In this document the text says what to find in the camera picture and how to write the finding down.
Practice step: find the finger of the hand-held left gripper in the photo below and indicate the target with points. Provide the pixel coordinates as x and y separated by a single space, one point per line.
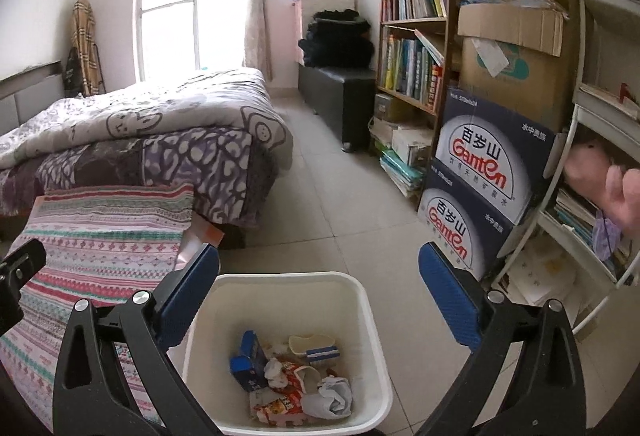
25 263

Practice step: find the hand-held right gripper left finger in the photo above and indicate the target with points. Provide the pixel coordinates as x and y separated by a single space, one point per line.
187 301

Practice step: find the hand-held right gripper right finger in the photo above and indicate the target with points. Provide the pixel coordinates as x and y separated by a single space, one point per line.
447 301

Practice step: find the blue cardboard box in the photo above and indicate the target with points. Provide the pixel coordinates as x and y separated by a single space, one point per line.
250 361

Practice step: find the white plastic bin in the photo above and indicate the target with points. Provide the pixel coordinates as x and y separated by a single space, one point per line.
280 296

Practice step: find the white tissue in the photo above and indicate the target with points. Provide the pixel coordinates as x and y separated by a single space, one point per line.
274 371

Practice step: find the crushed red paper cup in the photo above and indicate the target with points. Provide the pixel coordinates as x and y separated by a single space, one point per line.
287 403

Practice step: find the grey paper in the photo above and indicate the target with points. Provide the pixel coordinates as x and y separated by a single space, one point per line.
332 396

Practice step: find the striped patterned tablecloth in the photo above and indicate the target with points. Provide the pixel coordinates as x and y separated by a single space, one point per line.
100 236

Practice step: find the blue printed water carton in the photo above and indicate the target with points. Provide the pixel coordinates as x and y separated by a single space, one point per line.
460 111
495 226

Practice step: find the pile of loose papers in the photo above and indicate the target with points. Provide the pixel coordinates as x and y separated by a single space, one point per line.
540 271

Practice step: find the stack of floor books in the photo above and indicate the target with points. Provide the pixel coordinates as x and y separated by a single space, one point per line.
400 166

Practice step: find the bed with purple patterned sheet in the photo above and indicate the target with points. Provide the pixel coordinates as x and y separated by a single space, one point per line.
150 161

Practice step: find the row of rack books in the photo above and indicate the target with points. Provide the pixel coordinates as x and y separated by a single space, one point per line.
575 216

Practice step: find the grey padded headboard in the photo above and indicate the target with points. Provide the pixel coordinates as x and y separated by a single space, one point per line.
30 106

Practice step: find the white cartoon print quilt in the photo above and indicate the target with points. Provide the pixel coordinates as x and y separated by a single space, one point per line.
150 116

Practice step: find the pink plush toy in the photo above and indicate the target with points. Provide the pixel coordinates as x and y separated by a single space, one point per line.
585 166

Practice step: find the black bag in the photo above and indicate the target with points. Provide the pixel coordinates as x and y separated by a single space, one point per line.
72 71

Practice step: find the black storage bench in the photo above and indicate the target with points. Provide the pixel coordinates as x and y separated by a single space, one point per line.
340 101

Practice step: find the brown cardboard box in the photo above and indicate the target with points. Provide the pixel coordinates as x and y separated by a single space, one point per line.
530 81

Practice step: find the plaid coat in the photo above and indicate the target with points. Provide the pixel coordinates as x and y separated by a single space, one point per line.
82 31

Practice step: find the rows of shelf books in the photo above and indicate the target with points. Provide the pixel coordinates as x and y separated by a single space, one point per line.
410 61

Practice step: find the wooden bookshelf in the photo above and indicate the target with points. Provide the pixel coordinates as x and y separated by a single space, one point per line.
415 22

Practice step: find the pile of dark clothes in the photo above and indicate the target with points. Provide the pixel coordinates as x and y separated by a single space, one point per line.
335 41

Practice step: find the pink board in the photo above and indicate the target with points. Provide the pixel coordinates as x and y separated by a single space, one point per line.
299 36

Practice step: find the white metal rack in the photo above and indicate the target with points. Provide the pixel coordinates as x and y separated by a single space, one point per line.
605 6

